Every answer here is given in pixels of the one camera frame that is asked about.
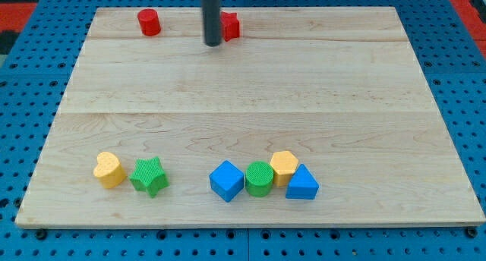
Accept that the light wooden board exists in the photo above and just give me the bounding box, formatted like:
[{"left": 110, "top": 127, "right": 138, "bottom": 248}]
[{"left": 16, "top": 7, "right": 485, "bottom": 229}]

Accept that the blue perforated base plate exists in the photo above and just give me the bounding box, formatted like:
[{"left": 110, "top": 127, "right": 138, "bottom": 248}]
[{"left": 1, "top": 0, "right": 485, "bottom": 260}]

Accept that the yellow hexagon block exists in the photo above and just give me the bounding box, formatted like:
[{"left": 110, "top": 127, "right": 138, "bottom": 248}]
[{"left": 270, "top": 150, "right": 298, "bottom": 187}]

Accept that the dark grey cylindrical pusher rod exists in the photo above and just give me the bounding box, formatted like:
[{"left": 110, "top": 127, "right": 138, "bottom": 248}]
[{"left": 200, "top": 0, "right": 222, "bottom": 47}]

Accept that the green cylinder block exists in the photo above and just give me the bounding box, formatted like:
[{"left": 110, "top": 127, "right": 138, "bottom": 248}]
[{"left": 245, "top": 161, "right": 274, "bottom": 197}]

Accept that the blue cube block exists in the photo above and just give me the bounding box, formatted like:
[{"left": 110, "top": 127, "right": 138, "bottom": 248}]
[{"left": 209, "top": 160, "right": 245, "bottom": 203}]

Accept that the blue triangle block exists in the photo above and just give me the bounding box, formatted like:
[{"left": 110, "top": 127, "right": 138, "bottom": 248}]
[{"left": 286, "top": 164, "right": 320, "bottom": 200}]

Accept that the yellow heart block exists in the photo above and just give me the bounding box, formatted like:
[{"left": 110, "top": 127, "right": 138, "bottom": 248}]
[{"left": 93, "top": 151, "right": 127, "bottom": 189}]

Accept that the red star block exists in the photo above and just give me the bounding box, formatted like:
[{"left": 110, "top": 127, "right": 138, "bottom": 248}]
[{"left": 220, "top": 11, "right": 240, "bottom": 42}]

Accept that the red cylinder block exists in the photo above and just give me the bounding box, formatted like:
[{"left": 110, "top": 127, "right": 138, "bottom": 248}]
[{"left": 137, "top": 8, "right": 162, "bottom": 36}]

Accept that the green star block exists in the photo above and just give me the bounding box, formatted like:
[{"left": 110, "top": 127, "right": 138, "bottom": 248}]
[{"left": 129, "top": 156, "right": 169, "bottom": 198}]

